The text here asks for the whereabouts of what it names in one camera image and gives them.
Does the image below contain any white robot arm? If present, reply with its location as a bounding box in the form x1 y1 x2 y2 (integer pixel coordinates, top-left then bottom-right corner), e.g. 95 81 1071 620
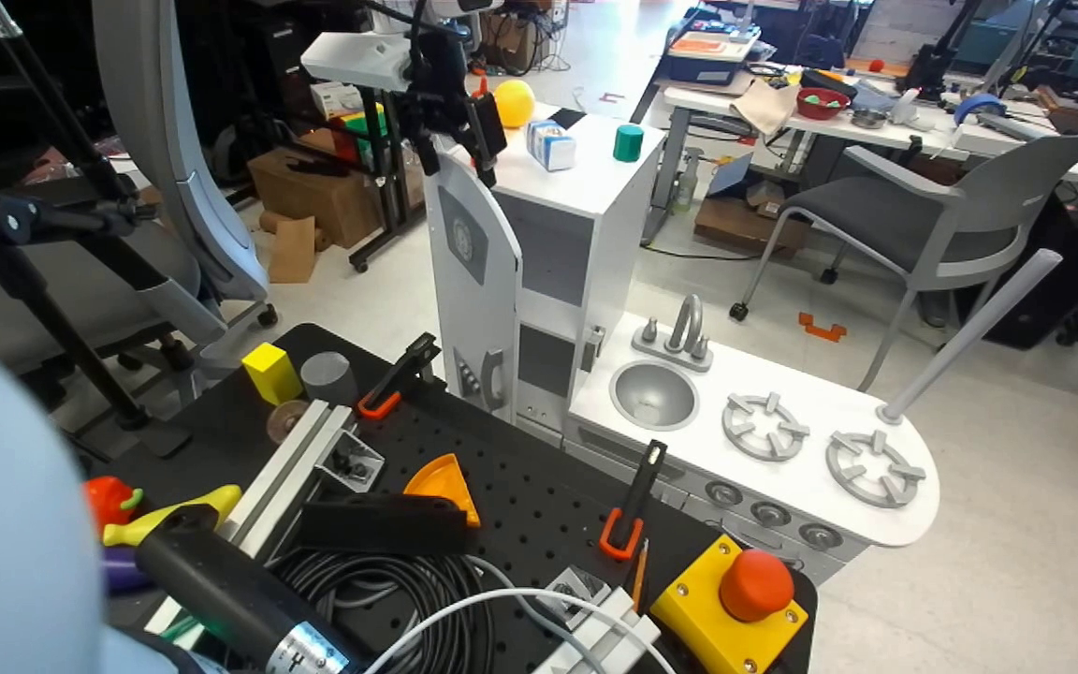
300 0 504 182

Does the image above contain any camera tripod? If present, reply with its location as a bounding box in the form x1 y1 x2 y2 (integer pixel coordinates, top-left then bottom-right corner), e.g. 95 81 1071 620
0 0 199 427

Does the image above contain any white work desk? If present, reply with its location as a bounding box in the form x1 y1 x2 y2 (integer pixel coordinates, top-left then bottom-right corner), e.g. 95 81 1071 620
644 47 1068 248

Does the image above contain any cardboard box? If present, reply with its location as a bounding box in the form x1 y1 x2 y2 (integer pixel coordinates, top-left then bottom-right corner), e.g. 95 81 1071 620
249 151 387 248

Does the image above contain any white pole on counter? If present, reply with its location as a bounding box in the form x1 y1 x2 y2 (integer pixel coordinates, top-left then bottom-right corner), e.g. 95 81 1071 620
876 248 1063 427

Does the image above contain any yellow block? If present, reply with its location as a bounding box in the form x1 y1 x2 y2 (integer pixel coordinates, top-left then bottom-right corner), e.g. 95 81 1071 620
244 339 303 404

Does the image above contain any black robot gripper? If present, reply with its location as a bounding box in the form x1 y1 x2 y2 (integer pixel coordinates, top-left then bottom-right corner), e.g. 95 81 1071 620
403 27 504 186

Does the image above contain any grey cylinder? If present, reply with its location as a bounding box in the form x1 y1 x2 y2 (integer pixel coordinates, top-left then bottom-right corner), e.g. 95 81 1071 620
300 352 356 409

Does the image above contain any toy silver faucet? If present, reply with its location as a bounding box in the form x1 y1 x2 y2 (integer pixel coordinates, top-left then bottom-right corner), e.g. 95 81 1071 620
633 294 713 372

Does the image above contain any white toy kitchen cabinet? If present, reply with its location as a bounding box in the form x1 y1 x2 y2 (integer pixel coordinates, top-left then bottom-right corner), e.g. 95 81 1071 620
423 116 940 579

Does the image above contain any grey office chair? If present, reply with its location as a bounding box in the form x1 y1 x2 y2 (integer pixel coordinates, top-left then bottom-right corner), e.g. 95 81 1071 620
729 133 1078 387

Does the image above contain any yellow ball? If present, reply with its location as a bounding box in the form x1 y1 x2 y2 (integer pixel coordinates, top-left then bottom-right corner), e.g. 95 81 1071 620
496 78 534 131

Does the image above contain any yellow emergency stop button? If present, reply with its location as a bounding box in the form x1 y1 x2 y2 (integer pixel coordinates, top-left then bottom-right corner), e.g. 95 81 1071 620
652 536 810 674

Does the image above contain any green cup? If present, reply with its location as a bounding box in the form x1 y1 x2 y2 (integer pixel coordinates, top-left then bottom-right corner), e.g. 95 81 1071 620
612 122 644 162

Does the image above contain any orange black clamp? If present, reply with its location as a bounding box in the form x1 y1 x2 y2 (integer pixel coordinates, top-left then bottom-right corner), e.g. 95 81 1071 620
600 439 665 560
356 334 438 424

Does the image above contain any aluminium extrusion rail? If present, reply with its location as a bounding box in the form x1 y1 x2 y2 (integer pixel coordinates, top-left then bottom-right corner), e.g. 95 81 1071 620
138 399 351 650

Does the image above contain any white cabinet door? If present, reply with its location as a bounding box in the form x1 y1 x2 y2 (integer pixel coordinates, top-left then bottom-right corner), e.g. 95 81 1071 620
423 154 523 418

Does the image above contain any blue white carton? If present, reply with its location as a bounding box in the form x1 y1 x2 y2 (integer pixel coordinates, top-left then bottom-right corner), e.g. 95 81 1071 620
523 120 577 172

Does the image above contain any black coiled cable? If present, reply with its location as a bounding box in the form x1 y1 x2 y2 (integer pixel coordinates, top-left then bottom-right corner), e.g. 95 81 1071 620
270 546 496 674

